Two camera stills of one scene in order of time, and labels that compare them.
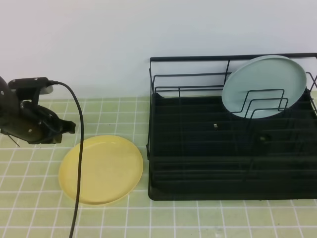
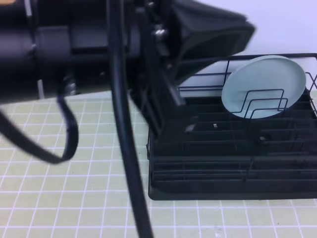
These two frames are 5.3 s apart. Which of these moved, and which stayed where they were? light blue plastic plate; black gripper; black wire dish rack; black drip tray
Moved: black gripper
Stayed: black wire dish rack; light blue plastic plate; black drip tray
